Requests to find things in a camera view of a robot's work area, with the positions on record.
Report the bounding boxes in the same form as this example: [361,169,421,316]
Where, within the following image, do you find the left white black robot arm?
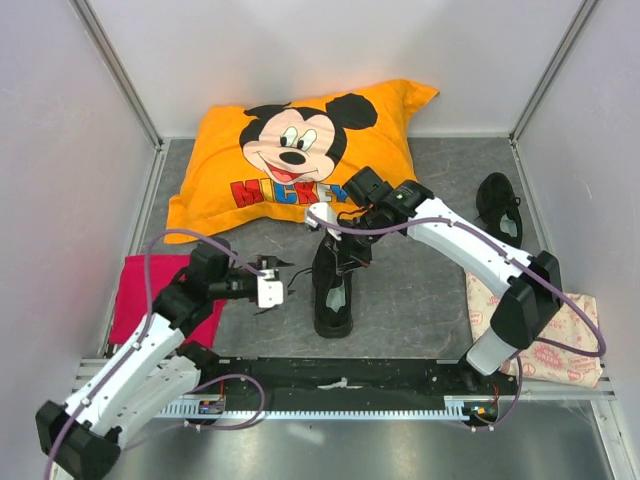
[35,237,288,479]

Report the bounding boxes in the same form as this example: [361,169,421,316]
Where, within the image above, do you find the grey slotted cable duct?
[156,397,499,421]

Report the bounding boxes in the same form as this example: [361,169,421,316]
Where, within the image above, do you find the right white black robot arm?
[333,167,563,394]

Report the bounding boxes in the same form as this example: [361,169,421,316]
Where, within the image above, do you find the folded magenta cloth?
[108,253,227,349]

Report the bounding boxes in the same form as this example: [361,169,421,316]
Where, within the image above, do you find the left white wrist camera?
[257,269,286,309]

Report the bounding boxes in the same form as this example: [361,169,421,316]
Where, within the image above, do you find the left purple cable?
[42,228,269,480]

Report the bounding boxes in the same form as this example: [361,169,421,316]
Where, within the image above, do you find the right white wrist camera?
[304,202,338,229]

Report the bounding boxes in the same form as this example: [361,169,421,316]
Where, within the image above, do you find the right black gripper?
[325,207,385,275]

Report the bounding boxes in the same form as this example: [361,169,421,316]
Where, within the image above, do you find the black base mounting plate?
[197,356,517,409]

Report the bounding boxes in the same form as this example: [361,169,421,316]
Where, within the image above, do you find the cream pink printed garment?
[465,272,603,388]

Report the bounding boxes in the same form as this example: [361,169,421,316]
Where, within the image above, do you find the black sneaker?
[297,233,372,339]
[476,172,523,248]

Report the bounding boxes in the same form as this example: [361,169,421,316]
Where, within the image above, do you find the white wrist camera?
[257,269,286,309]
[304,202,338,229]

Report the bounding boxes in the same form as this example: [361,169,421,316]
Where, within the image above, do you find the orange Mickey Mouse pillow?
[165,79,438,245]

